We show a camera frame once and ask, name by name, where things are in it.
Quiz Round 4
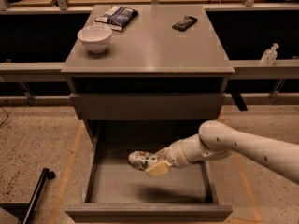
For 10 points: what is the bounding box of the white ceramic bowl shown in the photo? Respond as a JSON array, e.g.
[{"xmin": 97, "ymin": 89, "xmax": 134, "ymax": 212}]
[{"xmin": 77, "ymin": 25, "xmax": 112, "ymax": 53}]

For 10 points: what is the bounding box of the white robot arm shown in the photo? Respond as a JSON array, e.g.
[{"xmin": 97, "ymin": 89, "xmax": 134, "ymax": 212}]
[{"xmin": 146, "ymin": 120, "xmax": 299, "ymax": 184}]

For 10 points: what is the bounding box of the blue chip bag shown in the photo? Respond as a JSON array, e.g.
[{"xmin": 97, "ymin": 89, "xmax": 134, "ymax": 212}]
[{"xmin": 94, "ymin": 6, "xmax": 138, "ymax": 32}]

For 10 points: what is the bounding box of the open grey middle drawer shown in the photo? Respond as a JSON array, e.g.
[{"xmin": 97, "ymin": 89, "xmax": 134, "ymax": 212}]
[{"xmin": 66, "ymin": 120, "xmax": 232, "ymax": 224}]

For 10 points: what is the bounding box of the grey metal rail shelf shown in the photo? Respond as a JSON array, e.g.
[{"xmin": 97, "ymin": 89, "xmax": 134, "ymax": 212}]
[{"xmin": 0, "ymin": 59, "xmax": 299, "ymax": 82}]

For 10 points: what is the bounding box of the black chair leg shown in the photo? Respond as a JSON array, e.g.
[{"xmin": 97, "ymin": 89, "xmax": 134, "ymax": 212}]
[{"xmin": 0, "ymin": 168, "xmax": 55, "ymax": 224}]

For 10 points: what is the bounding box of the black calculator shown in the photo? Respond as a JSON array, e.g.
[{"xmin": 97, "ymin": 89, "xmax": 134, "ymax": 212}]
[{"xmin": 172, "ymin": 16, "xmax": 197, "ymax": 32}]

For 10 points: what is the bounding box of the closed grey top drawer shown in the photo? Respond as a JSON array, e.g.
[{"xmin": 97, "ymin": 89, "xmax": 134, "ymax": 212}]
[{"xmin": 70, "ymin": 93, "xmax": 225, "ymax": 120}]

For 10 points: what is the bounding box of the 7up soda can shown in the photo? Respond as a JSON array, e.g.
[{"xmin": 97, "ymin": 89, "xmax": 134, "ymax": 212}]
[{"xmin": 128, "ymin": 151, "xmax": 159, "ymax": 171}]

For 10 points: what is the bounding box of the black cable on floor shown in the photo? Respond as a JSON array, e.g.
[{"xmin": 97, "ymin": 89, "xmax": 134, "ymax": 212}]
[{"xmin": 0, "ymin": 105, "xmax": 9, "ymax": 128}]

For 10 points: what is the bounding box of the clear sanitizer pump bottle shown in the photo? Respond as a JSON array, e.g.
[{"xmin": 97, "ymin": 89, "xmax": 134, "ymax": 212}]
[{"xmin": 261, "ymin": 43, "xmax": 279, "ymax": 66}]

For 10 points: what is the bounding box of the grey drawer cabinet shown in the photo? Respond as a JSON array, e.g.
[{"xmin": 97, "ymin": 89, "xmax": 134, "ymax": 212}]
[{"xmin": 61, "ymin": 4, "xmax": 235, "ymax": 136}]

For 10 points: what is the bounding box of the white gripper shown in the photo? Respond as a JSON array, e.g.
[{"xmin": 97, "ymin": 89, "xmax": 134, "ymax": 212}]
[{"xmin": 145, "ymin": 140, "xmax": 191, "ymax": 177}]

